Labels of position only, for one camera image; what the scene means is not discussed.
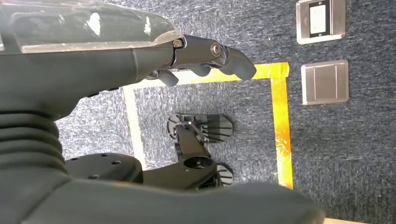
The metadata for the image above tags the black wheeled base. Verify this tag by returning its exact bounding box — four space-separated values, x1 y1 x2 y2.
65 123 219 191

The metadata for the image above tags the black caster wheel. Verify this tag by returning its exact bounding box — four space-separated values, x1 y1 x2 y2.
213 163 234 187

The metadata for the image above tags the yellow floor tape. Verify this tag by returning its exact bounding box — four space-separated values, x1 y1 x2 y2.
122 62 294 190

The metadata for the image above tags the metal floor socket plate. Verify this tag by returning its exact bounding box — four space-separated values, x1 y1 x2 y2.
296 0 347 45

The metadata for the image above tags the metal floor cover plate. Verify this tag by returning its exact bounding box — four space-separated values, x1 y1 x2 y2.
301 59 350 106

